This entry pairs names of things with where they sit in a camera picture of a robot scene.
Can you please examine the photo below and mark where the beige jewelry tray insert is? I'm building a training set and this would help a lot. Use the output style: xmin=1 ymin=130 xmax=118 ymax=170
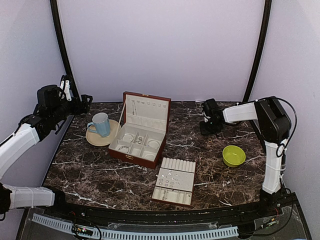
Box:
xmin=151 ymin=157 xmax=197 ymax=206

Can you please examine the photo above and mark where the brown leather jewelry box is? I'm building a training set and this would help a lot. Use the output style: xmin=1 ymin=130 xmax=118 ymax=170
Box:
xmin=108 ymin=91 xmax=171 ymax=169

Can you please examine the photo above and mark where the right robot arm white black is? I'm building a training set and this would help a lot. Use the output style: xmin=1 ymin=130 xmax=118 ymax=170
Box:
xmin=200 ymin=96 xmax=298 ymax=195

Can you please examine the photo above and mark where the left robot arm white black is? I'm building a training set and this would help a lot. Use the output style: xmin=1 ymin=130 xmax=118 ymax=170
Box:
xmin=0 ymin=83 xmax=93 ymax=218

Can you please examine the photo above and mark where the blue ceramic mug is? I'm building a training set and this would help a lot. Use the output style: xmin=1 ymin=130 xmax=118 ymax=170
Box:
xmin=87 ymin=112 xmax=111 ymax=137

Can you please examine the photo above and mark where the beige saucer plate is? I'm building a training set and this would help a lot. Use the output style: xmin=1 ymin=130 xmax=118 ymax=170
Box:
xmin=86 ymin=119 xmax=121 ymax=147

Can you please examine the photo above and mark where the green plastic bowl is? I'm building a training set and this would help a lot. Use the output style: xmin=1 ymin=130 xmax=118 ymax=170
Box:
xmin=222 ymin=145 xmax=246 ymax=168

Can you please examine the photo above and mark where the silver bangle in box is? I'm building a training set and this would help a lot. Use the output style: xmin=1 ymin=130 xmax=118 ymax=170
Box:
xmin=147 ymin=139 xmax=160 ymax=149

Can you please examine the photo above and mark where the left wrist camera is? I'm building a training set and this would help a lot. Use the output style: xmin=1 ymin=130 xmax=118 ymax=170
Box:
xmin=59 ymin=75 xmax=72 ymax=102

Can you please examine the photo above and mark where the right black frame post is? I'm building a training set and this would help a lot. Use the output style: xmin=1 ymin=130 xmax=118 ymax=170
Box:
xmin=242 ymin=0 xmax=272 ymax=102

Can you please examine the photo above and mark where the black frame post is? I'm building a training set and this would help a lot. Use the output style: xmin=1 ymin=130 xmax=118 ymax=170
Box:
xmin=242 ymin=0 xmax=272 ymax=102
xmin=49 ymin=0 xmax=80 ymax=98

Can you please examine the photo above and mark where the left black frame post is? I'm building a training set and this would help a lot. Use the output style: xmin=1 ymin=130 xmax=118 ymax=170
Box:
xmin=49 ymin=0 xmax=80 ymax=98

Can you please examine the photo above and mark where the black front rail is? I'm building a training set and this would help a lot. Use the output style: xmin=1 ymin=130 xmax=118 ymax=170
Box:
xmin=43 ymin=194 xmax=291 ymax=226

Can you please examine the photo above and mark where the grey cable duct strip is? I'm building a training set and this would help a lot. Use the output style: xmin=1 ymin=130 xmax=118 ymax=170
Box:
xmin=31 ymin=213 xmax=239 ymax=240

